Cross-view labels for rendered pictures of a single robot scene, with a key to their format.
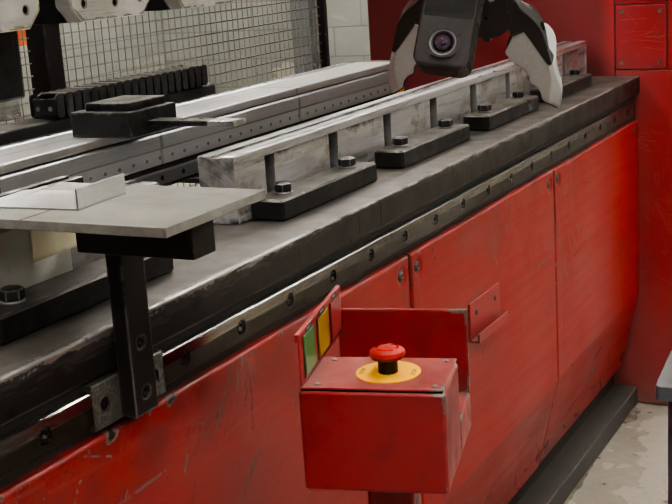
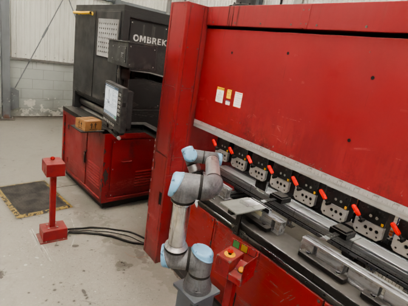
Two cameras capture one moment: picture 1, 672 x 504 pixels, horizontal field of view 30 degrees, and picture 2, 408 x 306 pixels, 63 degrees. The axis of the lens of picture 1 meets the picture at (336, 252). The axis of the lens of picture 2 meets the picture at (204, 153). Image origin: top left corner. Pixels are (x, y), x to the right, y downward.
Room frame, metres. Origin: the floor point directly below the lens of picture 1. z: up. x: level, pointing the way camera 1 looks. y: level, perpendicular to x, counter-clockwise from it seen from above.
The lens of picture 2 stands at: (1.79, -1.83, 1.93)
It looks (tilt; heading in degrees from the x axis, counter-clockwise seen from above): 16 degrees down; 113
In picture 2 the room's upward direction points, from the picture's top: 9 degrees clockwise
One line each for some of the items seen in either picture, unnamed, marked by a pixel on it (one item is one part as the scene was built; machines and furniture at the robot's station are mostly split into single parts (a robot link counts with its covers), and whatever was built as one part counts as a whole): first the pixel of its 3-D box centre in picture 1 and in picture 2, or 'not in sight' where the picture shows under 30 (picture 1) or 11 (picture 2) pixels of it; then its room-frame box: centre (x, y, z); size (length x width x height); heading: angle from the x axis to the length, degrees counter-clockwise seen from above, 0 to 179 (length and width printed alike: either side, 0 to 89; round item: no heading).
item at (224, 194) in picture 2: not in sight; (209, 182); (0.84, 0.62, 0.92); 0.50 x 0.06 x 0.10; 152
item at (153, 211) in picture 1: (110, 207); (242, 205); (1.26, 0.23, 1.00); 0.26 x 0.18 x 0.01; 62
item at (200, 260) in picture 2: not in sight; (200, 259); (1.27, -0.44, 0.94); 0.13 x 0.12 x 0.14; 26
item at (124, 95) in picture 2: not in sight; (118, 105); (-0.01, 0.42, 1.42); 0.45 x 0.12 x 0.36; 148
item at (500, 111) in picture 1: (502, 112); not in sight; (2.54, -0.36, 0.89); 0.30 x 0.05 x 0.03; 152
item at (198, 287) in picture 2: not in sight; (198, 278); (1.27, -0.44, 0.82); 0.15 x 0.15 x 0.10
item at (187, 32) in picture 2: not in sight; (201, 141); (0.55, 0.97, 1.15); 0.85 x 0.25 x 2.30; 62
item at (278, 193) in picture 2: not in sight; (273, 198); (1.41, 0.49, 1.01); 0.26 x 0.12 x 0.05; 62
